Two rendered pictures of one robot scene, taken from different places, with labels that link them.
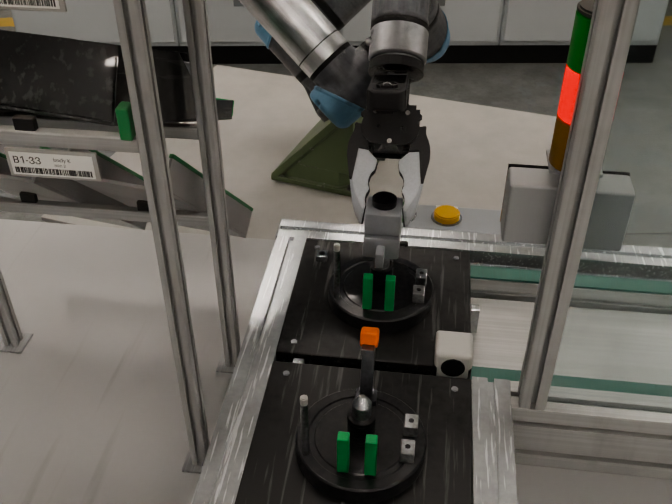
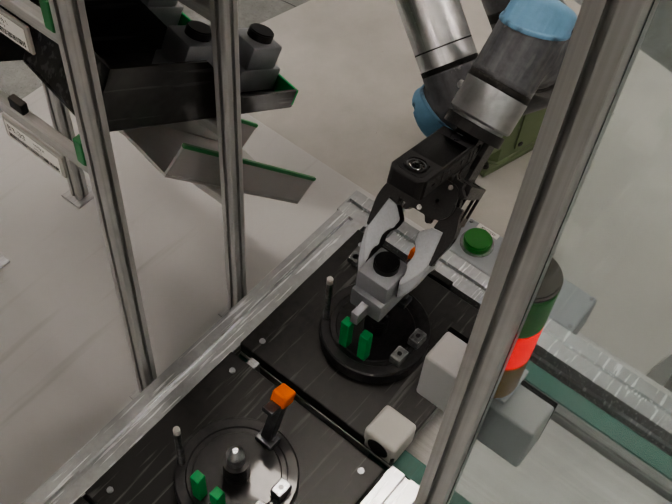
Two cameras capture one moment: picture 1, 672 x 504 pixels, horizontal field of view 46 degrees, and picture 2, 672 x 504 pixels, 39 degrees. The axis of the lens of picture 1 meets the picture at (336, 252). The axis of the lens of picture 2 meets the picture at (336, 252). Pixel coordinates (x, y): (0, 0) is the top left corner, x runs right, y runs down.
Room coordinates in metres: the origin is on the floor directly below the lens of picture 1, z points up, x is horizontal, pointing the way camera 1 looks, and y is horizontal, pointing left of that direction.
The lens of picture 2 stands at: (0.23, -0.29, 1.98)
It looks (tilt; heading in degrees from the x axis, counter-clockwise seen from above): 54 degrees down; 27
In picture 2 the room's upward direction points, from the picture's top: 6 degrees clockwise
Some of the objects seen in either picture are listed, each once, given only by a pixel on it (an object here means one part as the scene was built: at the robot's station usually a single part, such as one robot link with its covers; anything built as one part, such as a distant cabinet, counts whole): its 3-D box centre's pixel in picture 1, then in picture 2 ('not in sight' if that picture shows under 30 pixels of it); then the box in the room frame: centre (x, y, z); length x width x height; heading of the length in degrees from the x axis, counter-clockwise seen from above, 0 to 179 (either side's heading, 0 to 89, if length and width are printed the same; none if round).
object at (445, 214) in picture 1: (446, 216); not in sight; (1.01, -0.17, 0.96); 0.04 x 0.04 x 0.02
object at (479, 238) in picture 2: not in sight; (477, 242); (1.02, -0.10, 0.96); 0.04 x 0.04 x 0.02
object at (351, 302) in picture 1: (380, 291); (375, 330); (0.81, -0.06, 0.98); 0.14 x 0.14 x 0.02
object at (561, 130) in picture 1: (579, 140); not in sight; (0.67, -0.23, 1.28); 0.05 x 0.05 x 0.05
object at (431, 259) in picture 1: (380, 302); (373, 338); (0.81, -0.06, 0.96); 0.24 x 0.24 x 0.02; 83
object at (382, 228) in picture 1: (382, 225); (378, 284); (0.80, -0.06, 1.09); 0.08 x 0.04 x 0.07; 172
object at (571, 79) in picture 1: (589, 92); not in sight; (0.67, -0.23, 1.33); 0.05 x 0.05 x 0.05
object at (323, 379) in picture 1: (361, 422); (235, 465); (0.56, -0.03, 1.01); 0.24 x 0.24 x 0.13; 83
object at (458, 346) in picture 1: (453, 355); (388, 435); (0.70, -0.14, 0.97); 0.05 x 0.05 x 0.04; 83
